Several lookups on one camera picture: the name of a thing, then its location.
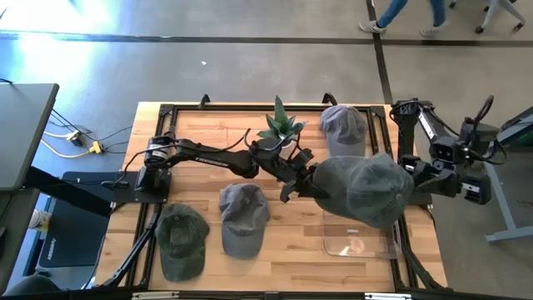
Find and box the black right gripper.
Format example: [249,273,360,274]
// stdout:
[401,154,461,198]

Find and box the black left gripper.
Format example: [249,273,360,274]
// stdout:
[269,160,332,204]

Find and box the grey-green baseball cap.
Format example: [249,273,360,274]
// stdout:
[311,152,416,229]

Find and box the dark grey baseball cap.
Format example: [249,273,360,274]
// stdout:
[218,182,271,260]

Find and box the light blue-grey baseball cap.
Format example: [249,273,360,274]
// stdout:
[319,103,370,159]

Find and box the clear plastic bin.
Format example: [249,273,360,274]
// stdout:
[322,207,403,260]

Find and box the dark green baseball cap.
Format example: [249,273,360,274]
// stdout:
[154,202,211,283]

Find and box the white round plant pot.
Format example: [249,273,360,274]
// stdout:
[270,139,296,160]

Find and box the green snake plant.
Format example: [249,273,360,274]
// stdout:
[256,94,308,145]

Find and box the grey metal stand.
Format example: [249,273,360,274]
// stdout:
[485,106,533,246]

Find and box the office chair base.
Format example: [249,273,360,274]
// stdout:
[474,0,526,35]

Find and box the black floor mat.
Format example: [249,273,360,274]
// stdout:
[37,170,110,268]

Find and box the yellow and black plug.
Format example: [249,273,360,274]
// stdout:
[66,129,84,147]

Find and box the black desk support beam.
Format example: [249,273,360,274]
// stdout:
[22,165,116,218]

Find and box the white paper cup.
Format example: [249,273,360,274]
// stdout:
[27,207,53,233]

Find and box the grey desk top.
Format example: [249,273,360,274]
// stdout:
[0,82,60,193]

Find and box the dark rounded object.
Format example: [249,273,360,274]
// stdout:
[2,272,62,298]

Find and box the dark grey desk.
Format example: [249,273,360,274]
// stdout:
[0,187,42,293]

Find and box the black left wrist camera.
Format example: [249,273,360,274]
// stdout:
[286,146,316,170]

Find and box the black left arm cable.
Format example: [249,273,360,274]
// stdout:
[112,127,253,188]

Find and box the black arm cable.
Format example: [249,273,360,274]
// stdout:
[112,127,253,188]
[466,94,507,166]

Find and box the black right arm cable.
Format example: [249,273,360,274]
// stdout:
[466,94,507,166]

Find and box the black aluminium table frame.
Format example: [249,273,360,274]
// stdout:
[94,102,450,300]

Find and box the silver metal bracket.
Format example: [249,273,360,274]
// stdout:
[132,290,181,300]
[364,292,413,300]

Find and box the yellow power cable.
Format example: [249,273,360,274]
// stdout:
[40,138,92,160]

